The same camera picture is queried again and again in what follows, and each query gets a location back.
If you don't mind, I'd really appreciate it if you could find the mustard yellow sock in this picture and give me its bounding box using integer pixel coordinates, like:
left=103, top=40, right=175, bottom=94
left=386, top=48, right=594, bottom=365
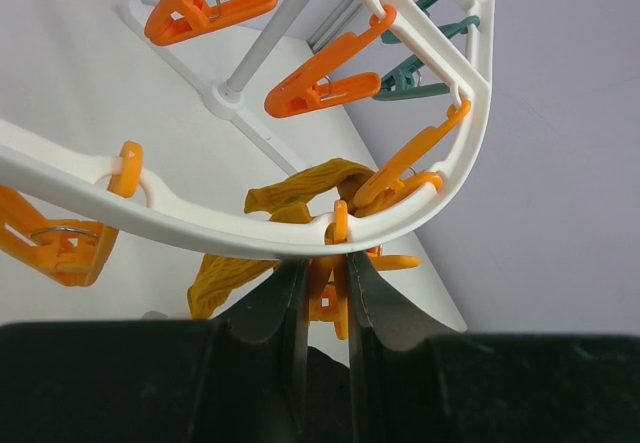
left=186, top=202, right=316, bottom=320
left=244, top=158, right=393, bottom=217

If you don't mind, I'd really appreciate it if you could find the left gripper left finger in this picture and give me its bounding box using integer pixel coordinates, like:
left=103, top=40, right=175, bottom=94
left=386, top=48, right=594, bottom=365
left=214, top=260, right=309, bottom=442

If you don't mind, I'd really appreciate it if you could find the teal clothes peg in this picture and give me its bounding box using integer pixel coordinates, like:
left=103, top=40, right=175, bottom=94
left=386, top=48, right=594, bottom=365
left=373, top=15, right=481, bottom=101

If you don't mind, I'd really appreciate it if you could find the white oval clip hanger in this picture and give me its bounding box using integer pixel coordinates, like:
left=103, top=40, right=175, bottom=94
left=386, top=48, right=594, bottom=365
left=1, top=0, right=495, bottom=260

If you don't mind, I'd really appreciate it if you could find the orange clothes peg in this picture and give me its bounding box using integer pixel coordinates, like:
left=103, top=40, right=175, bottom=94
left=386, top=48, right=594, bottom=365
left=309, top=200, right=421, bottom=340
left=264, top=5, right=397, bottom=118
left=0, top=140, right=145, bottom=288
left=353, top=98, right=472, bottom=209
left=144, top=0, right=278, bottom=46

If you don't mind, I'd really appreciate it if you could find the white drying rack stand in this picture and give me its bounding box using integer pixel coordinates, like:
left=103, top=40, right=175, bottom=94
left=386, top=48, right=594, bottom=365
left=117, top=0, right=361, bottom=174

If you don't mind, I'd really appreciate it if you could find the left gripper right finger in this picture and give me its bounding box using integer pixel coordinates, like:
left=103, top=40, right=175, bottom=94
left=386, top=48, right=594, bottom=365
left=347, top=252, right=459, bottom=442

